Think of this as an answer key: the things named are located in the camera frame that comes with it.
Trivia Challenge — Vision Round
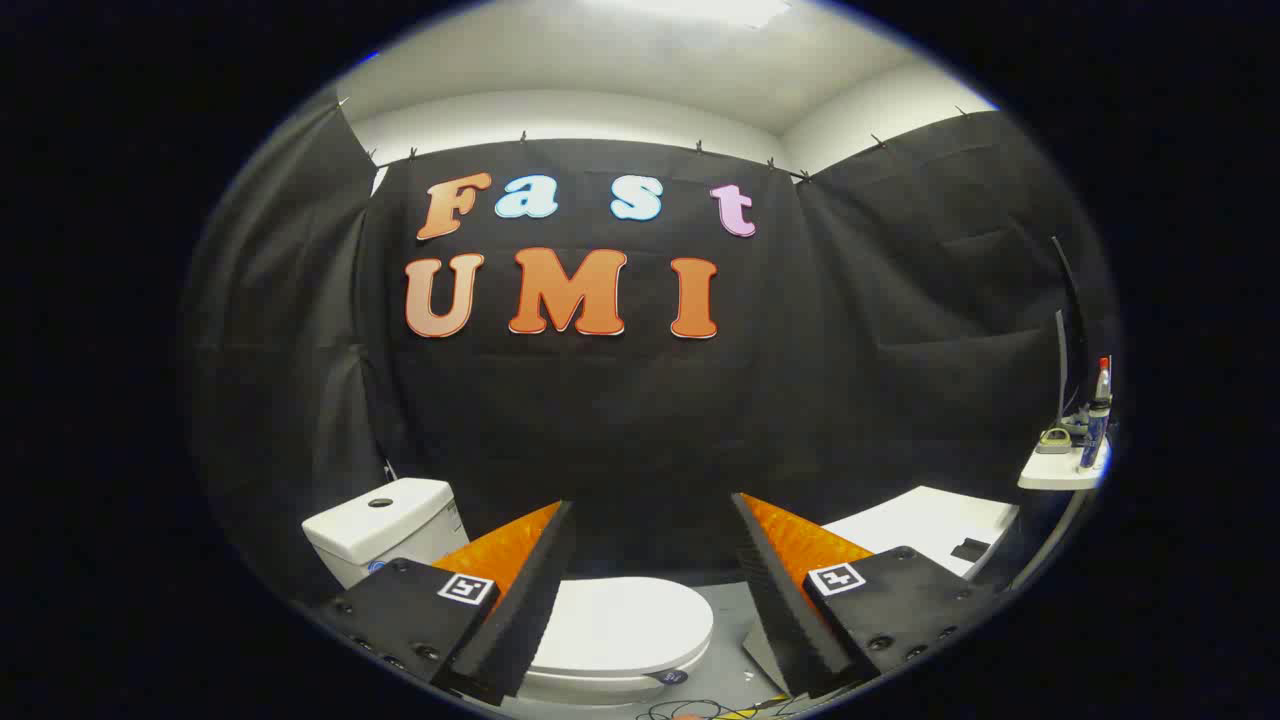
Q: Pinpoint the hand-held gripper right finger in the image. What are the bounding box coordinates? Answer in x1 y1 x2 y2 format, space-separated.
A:
730 492 1001 701

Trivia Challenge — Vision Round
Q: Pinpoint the white side shelf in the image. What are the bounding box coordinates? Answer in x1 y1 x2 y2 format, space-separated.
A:
1018 440 1111 491

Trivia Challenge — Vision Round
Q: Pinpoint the white toilet lid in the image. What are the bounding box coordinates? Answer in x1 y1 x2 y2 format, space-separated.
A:
525 577 715 681

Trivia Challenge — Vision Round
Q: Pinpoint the black backdrop cloth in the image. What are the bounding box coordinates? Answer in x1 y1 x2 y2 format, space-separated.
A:
185 95 1116 601

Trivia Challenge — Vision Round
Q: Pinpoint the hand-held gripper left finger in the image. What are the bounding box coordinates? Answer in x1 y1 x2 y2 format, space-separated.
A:
318 500 577 707

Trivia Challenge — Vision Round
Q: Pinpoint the white toilet body with tank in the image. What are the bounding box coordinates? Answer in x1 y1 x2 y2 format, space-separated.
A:
302 478 693 707

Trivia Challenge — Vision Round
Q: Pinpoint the spray bottle with red cap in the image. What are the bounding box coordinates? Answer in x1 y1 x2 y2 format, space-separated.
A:
1079 357 1113 470

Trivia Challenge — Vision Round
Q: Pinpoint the tangle of black cables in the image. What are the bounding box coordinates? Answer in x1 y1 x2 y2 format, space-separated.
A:
638 694 801 720

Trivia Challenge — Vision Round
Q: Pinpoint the white drawer cabinet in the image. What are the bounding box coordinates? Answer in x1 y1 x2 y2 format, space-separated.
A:
822 486 1021 581

